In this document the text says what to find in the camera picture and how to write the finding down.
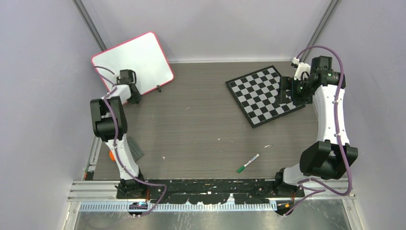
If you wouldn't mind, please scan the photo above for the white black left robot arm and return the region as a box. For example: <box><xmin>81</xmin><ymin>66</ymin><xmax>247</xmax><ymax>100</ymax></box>
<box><xmin>90</xmin><ymin>69</ymin><xmax>147</xmax><ymax>198</ymax></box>

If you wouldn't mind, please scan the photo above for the black and white chessboard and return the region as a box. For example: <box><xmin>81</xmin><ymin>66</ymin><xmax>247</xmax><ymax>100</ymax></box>
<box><xmin>225</xmin><ymin>65</ymin><xmax>305</xmax><ymax>128</ymax></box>

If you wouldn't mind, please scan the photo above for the white marker pen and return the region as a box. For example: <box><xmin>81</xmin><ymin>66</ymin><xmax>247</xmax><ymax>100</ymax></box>
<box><xmin>243</xmin><ymin>153</ymin><xmax>260</xmax><ymax>167</ymax></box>

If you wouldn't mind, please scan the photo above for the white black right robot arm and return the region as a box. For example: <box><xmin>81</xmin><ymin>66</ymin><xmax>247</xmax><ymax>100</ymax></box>
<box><xmin>273</xmin><ymin>56</ymin><xmax>358</xmax><ymax>197</ymax></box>

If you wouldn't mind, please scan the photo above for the small orange block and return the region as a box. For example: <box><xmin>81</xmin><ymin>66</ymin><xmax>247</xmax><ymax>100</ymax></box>
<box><xmin>109</xmin><ymin>150</ymin><xmax>115</xmax><ymax>161</ymax></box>

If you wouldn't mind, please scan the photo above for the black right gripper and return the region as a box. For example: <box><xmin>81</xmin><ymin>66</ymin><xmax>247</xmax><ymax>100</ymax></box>
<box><xmin>275</xmin><ymin>76</ymin><xmax>314</xmax><ymax>105</ymax></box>

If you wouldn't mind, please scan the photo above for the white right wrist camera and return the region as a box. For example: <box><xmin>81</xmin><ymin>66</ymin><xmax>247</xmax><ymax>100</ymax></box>
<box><xmin>291</xmin><ymin>57</ymin><xmax>311</xmax><ymax>81</ymax></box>

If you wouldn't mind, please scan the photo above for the aluminium front rail frame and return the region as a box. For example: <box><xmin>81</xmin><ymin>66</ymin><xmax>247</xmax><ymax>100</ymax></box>
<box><xmin>68</xmin><ymin>179</ymin><xmax>356</xmax><ymax>215</ymax></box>

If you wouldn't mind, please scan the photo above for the pink-framed whiteboard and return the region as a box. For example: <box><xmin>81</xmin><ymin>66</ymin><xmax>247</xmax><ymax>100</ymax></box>
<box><xmin>91</xmin><ymin>32</ymin><xmax>174</xmax><ymax>96</ymax></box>

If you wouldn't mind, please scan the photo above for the green marker cap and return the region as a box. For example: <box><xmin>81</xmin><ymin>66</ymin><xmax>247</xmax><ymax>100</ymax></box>
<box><xmin>237</xmin><ymin>165</ymin><xmax>246</xmax><ymax>173</ymax></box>

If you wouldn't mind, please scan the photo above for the grey studded baseplate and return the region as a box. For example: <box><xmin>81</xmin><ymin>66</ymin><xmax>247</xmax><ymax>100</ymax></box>
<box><xmin>127</xmin><ymin>136</ymin><xmax>145</xmax><ymax>162</ymax></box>

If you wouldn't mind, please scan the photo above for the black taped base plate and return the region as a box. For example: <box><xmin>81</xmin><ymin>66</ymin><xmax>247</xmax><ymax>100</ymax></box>
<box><xmin>116</xmin><ymin>179</ymin><xmax>305</xmax><ymax>205</ymax></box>

